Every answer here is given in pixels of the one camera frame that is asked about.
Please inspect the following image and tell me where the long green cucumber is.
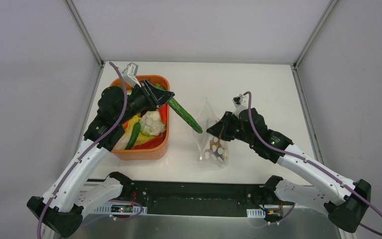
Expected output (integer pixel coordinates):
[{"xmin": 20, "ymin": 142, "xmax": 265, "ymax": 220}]
[{"xmin": 165, "ymin": 97, "xmax": 203, "ymax": 134}]

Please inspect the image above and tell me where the clear dotted zip bag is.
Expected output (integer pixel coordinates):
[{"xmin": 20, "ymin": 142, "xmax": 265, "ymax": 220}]
[{"xmin": 193, "ymin": 99, "xmax": 229, "ymax": 170}]

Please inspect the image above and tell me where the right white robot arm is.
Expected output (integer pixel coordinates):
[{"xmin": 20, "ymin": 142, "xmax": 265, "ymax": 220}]
[{"xmin": 207, "ymin": 108, "xmax": 372, "ymax": 233}]

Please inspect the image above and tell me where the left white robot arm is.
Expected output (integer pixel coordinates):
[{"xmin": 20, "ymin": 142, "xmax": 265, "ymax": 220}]
[{"xmin": 27, "ymin": 80, "xmax": 175, "ymax": 239}]

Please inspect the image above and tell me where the orange carrot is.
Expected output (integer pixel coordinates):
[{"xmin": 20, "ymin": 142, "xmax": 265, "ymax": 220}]
[{"xmin": 159, "ymin": 105, "xmax": 168, "ymax": 124}]

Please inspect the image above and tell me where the green chili pepper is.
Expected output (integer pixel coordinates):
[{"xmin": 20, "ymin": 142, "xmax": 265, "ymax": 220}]
[{"xmin": 125, "ymin": 122, "xmax": 141, "ymax": 150}]

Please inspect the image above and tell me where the yellow pepper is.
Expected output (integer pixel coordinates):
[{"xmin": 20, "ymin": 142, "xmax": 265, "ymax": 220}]
[{"xmin": 120, "ymin": 113, "xmax": 155, "ymax": 150}]

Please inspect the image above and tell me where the orange plastic tub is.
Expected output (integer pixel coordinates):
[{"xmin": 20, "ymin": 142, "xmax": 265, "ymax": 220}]
[{"xmin": 111, "ymin": 75, "xmax": 170, "ymax": 160}]

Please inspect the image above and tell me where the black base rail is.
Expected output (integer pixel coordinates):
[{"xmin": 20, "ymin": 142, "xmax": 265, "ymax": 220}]
[{"xmin": 99, "ymin": 179, "xmax": 294, "ymax": 219}]

